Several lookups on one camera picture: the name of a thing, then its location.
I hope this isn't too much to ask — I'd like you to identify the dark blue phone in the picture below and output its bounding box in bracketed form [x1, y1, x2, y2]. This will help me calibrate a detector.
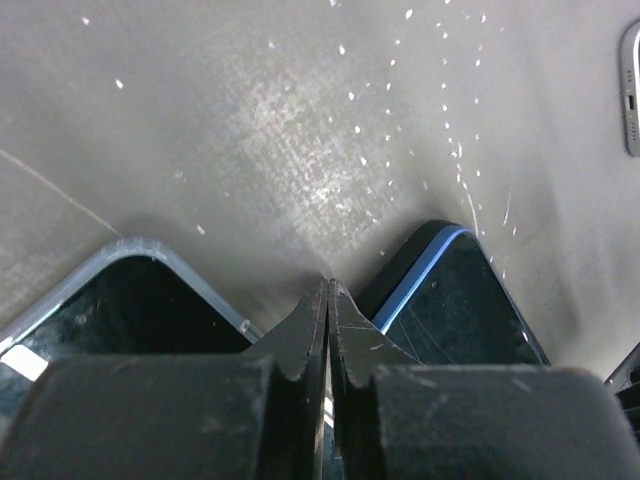
[372, 224, 549, 365]

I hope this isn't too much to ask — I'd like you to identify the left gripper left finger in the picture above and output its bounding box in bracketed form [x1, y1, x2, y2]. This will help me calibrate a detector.
[1, 280, 329, 479]

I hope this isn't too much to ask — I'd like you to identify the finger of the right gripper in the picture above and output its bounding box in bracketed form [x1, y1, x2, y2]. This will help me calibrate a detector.
[605, 344, 640, 425]

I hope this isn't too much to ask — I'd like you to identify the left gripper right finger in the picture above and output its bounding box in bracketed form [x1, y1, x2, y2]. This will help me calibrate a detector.
[327, 280, 639, 479]

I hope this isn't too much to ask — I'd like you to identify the clear phone case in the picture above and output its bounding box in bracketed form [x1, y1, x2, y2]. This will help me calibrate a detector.
[1, 237, 264, 353]

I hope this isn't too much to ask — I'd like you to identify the white phone black screen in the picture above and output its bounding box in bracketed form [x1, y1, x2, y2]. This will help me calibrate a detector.
[619, 21, 640, 158]

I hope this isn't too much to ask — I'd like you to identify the teal blue phone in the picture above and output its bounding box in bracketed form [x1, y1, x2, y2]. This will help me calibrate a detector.
[0, 252, 251, 416]

